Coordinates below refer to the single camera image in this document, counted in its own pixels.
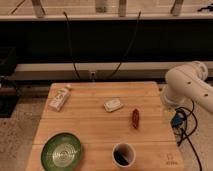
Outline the green ceramic bowl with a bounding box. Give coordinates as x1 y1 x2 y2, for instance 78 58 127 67
40 132 82 171

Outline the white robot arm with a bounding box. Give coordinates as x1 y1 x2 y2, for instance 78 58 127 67
161 61 213 115

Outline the small white soap bar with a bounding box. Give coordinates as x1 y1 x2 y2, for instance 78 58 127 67
104 98 123 112

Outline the blue connector plug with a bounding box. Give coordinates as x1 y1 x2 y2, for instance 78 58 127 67
171 112 185 128

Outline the black box at left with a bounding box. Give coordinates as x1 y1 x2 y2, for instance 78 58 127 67
0 47 19 118

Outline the wall power outlet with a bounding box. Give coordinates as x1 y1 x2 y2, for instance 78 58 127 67
89 71 96 81

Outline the left black hanging cable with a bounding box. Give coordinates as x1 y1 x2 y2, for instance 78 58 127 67
62 11 81 81

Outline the black hanging cable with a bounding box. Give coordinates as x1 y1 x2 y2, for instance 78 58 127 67
107 10 142 81
62 11 81 81

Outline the right black hanging cable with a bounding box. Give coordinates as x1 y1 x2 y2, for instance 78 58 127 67
107 10 142 81

